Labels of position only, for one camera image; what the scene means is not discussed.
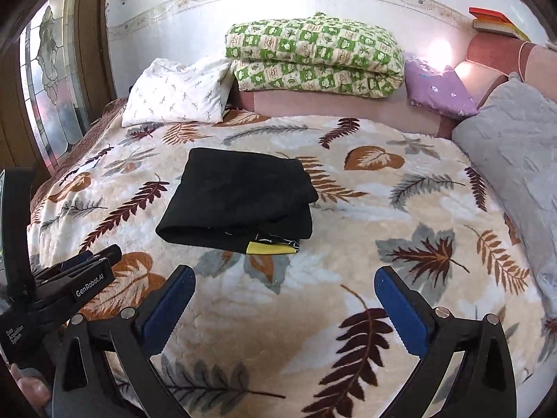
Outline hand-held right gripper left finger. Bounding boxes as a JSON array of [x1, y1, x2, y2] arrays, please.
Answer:
[[51, 265, 196, 418]]

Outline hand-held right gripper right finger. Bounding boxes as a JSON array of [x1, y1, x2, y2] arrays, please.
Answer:
[[374, 265, 518, 418]]

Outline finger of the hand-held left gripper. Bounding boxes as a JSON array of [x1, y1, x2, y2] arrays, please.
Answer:
[[38, 257, 116, 315], [34, 244, 123, 287]]

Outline black pants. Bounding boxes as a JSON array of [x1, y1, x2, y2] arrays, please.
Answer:
[[155, 147, 320, 255]]

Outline person's left hand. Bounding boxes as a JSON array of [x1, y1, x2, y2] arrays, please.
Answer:
[[9, 363, 50, 408]]

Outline leaf print blanket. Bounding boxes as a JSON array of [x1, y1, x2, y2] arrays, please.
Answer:
[[26, 113, 549, 418]]

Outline stained glass window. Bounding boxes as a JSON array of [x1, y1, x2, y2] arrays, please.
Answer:
[[19, 0, 92, 166]]

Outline grey quilted pillow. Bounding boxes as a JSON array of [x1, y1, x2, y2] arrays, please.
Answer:
[[452, 79, 557, 314]]

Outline white patterned pillow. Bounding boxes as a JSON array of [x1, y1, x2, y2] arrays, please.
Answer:
[[121, 57, 236, 128]]

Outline pink upholstered headboard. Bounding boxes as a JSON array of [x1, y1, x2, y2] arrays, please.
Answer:
[[228, 32, 557, 140]]

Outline purple pillow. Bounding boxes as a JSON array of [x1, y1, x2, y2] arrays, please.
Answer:
[[404, 54, 479, 118]]

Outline green checked quilt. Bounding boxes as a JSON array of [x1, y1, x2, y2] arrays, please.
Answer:
[[225, 12, 405, 98]]

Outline thick beige book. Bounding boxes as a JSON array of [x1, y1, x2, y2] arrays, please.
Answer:
[[472, 17, 531, 42]]

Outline orange book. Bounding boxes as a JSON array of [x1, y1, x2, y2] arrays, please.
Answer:
[[469, 7, 509, 23]]

